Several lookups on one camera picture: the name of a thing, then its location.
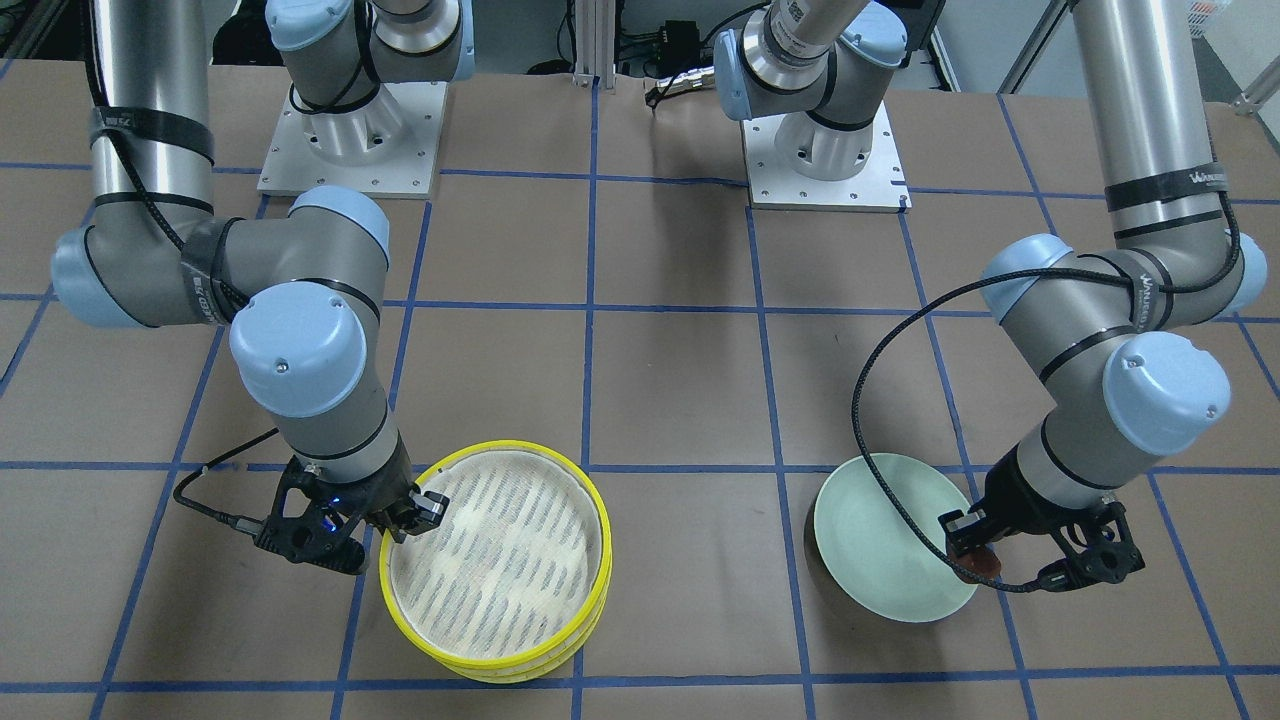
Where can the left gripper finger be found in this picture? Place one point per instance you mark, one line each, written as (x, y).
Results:
(966, 531)

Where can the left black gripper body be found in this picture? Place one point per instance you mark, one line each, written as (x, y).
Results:
(1022, 503)

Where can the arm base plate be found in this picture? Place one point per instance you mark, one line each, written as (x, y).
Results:
(794, 163)
(386, 149)

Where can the aluminium frame post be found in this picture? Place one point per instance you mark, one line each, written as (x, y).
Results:
(595, 35)

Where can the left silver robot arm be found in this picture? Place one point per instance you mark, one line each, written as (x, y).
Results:
(1100, 329)

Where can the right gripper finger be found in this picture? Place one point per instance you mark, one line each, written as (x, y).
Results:
(427, 509)
(399, 520)

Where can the yellow bamboo steamer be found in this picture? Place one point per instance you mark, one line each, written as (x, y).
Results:
(539, 664)
(523, 552)

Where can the green plate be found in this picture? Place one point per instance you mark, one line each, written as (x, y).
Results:
(872, 553)

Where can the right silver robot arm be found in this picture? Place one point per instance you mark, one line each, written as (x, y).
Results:
(300, 295)

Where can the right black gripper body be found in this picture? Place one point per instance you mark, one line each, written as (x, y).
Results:
(378, 495)

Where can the brown bun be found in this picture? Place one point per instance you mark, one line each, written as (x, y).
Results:
(981, 562)

